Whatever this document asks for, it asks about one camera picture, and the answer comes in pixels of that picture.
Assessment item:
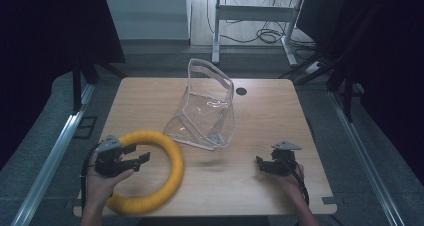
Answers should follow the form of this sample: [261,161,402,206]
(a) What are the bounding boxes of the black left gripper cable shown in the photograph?
[79,143,101,209]

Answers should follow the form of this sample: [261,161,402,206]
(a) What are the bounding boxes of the white power strip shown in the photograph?
[304,61,324,75]

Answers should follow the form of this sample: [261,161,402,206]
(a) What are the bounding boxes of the aluminium rail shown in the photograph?
[327,83,406,226]
[10,83,96,226]

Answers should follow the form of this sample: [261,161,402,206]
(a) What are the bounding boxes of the person's left hand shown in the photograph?
[84,152,135,208]

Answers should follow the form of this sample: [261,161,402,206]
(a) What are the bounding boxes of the clear plastic bag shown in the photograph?
[163,57,237,152]

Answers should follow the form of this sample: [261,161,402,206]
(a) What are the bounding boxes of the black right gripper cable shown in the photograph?
[287,162,311,208]

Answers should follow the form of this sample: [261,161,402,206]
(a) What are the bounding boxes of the white metal desk frame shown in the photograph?
[211,0,306,67]

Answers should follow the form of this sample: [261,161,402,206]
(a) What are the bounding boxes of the black cables on floor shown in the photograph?
[205,0,318,54]

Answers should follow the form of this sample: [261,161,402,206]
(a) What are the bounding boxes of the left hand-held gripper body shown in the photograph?
[94,134,138,179]

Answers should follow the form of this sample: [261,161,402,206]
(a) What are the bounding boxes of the black metal stand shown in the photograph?
[279,49,355,123]
[71,57,128,113]

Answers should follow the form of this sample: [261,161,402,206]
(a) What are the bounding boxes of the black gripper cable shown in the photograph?
[287,162,311,208]
[79,143,101,209]

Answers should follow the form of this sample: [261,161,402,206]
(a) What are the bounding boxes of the black curtain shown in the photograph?
[296,0,424,187]
[0,0,126,170]

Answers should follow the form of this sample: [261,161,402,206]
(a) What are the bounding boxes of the yellow foam ring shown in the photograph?
[106,129,185,216]

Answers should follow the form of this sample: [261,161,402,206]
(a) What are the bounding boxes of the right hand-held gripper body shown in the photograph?
[265,140,303,177]

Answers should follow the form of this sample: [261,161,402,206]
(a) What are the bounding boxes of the person's right hand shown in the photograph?
[275,163,306,195]

